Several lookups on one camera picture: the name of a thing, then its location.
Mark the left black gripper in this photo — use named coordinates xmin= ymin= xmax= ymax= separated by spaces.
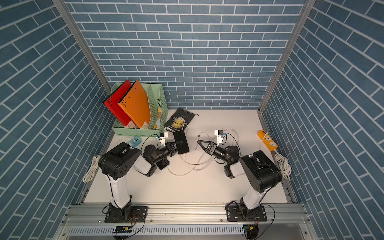
xmin=150 ymin=142 xmax=183 ymax=166

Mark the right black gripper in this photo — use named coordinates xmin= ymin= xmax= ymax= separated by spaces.
xmin=199 ymin=142 xmax=231 ymax=166

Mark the white charging cable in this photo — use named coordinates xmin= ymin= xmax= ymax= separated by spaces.
xmin=163 ymin=119 xmax=214 ymax=177
xmin=179 ymin=128 xmax=265 ymax=166

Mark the black smartphone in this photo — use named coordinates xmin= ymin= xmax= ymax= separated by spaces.
xmin=156 ymin=158 xmax=170 ymax=170

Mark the black book gold emblem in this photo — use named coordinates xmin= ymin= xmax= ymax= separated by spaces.
xmin=164 ymin=108 xmax=196 ymax=133

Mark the blue power strip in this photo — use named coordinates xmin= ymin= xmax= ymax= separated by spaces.
xmin=128 ymin=136 xmax=142 ymax=148

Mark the mint green file organizer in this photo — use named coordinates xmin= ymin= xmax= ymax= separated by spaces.
xmin=112 ymin=84 xmax=168 ymax=137

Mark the orange folder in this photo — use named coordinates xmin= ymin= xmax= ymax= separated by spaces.
xmin=118 ymin=80 xmax=151 ymax=129

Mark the orange power strip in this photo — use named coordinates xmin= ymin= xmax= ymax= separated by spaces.
xmin=258 ymin=130 xmax=278 ymax=152

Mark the red folder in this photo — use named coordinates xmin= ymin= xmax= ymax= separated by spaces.
xmin=103 ymin=79 xmax=133 ymax=127

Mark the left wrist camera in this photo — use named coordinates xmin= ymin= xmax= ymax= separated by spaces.
xmin=159 ymin=132 xmax=168 ymax=147

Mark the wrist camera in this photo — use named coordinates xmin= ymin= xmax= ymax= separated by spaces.
xmin=159 ymin=132 xmax=168 ymax=147
xmin=215 ymin=130 xmax=226 ymax=146

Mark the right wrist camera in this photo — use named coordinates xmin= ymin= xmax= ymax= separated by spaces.
xmin=215 ymin=130 xmax=226 ymax=146

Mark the white coiled power cord right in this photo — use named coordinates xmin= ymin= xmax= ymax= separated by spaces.
xmin=274 ymin=152 xmax=292 ymax=181

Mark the white coiled power cord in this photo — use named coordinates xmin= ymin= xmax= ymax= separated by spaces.
xmin=274 ymin=152 xmax=292 ymax=181
xmin=82 ymin=154 xmax=103 ymax=184

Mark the white coiled power cord left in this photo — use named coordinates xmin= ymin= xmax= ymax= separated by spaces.
xmin=82 ymin=154 xmax=103 ymax=184

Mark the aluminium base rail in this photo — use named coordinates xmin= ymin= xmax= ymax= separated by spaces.
xmin=62 ymin=203 xmax=310 ymax=226

